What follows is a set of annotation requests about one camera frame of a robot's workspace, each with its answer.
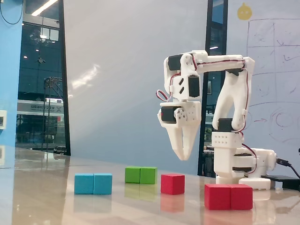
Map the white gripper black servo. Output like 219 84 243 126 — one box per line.
156 100 202 161

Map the small red cube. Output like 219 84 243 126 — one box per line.
160 173 185 195

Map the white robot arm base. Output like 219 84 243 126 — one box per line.
215 147 278 191

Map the long green block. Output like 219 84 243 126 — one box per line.
124 166 158 185

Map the long red block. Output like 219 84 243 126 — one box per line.
204 183 254 211

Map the long blue block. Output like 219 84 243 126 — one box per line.
74 172 113 195

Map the flat black box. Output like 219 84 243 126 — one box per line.
261 174 300 189

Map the whiteboard with marker drawings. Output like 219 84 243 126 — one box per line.
226 0 300 169

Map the yellow round sticker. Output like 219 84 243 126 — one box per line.
237 2 255 21

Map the black plug cable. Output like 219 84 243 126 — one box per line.
276 158 300 179

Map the black window frame post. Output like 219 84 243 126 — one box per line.
57 0 71 157
197 0 213 176
217 0 228 71

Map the white wall device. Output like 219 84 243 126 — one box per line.
0 110 8 130

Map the thin black hanging cable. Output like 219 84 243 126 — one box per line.
0 0 25 25

